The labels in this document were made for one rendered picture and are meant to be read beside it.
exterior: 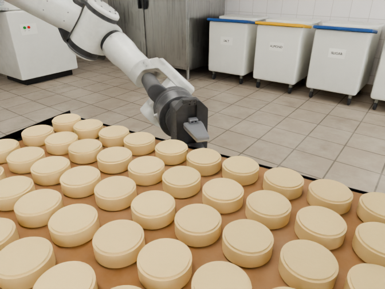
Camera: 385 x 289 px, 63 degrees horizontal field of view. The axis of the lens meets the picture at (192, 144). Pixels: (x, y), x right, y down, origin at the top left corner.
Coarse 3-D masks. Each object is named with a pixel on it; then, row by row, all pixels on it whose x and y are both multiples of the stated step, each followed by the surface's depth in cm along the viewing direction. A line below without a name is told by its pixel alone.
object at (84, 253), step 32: (224, 160) 48; (352, 192) 40; (224, 224) 35; (288, 224) 35; (352, 224) 35; (64, 256) 31; (192, 256) 31; (224, 256) 31; (352, 256) 31; (0, 288) 28; (32, 288) 28; (256, 288) 28
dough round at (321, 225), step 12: (300, 216) 33; (312, 216) 33; (324, 216) 33; (336, 216) 33; (300, 228) 32; (312, 228) 32; (324, 228) 32; (336, 228) 32; (312, 240) 31; (324, 240) 31; (336, 240) 31
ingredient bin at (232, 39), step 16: (224, 16) 401; (240, 16) 400; (256, 16) 400; (224, 32) 379; (240, 32) 368; (256, 32) 385; (224, 48) 387; (240, 48) 376; (224, 64) 396; (240, 64) 383; (240, 80) 395
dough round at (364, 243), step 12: (360, 228) 32; (372, 228) 32; (384, 228) 32; (360, 240) 30; (372, 240) 30; (384, 240) 30; (360, 252) 30; (372, 252) 29; (384, 252) 29; (384, 264) 29
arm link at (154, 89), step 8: (144, 80) 67; (152, 80) 65; (168, 80) 68; (152, 88) 63; (160, 88) 63; (168, 88) 63; (176, 88) 63; (152, 96) 63; (160, 96) 62; (144, 104) 70; (152, 104) 68; (144, 112) 69; (152, 112) 69; (152, 120) 69
